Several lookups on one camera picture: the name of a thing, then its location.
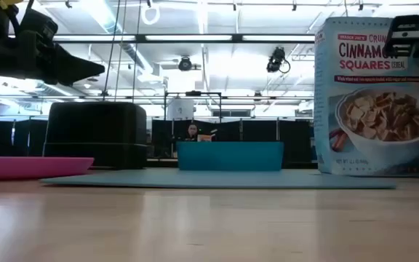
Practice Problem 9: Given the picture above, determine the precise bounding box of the black aluminium rig frame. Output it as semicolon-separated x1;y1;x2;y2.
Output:
52;33;316;44

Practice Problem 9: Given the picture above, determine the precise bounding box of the black background metal frame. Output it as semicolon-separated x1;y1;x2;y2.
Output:
163;90;223;122

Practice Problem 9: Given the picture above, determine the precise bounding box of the black ceiling spotlight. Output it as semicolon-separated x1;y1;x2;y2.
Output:
177;55;193;72
266;46;292;74

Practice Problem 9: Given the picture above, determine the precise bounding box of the blue-grey placemat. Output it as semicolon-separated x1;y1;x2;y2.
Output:
40;168;397;190

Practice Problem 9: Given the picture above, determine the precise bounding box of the pink plastic plate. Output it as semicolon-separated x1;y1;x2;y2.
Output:
0;156;95;181

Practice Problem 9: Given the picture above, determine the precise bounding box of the black hanging cable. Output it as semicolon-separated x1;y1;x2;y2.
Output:
113;0;128;101
102;0;121;98
132;0;141;101

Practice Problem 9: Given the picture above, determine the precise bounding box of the white cylindrical tank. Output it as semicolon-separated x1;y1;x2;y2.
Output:
166;98;196;122

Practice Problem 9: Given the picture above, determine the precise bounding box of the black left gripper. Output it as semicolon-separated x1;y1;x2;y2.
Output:
0;28;105;87

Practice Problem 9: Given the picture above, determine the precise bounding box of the white hanging ring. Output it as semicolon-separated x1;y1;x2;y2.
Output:
140;2;161;26

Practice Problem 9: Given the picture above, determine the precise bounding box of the light blue cinnamon cereal box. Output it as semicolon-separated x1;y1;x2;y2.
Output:
314;16;419;178

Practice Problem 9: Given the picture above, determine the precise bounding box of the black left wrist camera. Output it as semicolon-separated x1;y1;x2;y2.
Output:
19;7;59;47

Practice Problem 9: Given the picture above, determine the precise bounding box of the blue plastic tray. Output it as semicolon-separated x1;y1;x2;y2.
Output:
176;140;284;172

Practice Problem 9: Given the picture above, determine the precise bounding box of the person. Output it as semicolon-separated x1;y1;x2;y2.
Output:
185;123;200;143

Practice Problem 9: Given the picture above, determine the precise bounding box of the black toaster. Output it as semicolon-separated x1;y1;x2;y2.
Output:
42;100;148;170

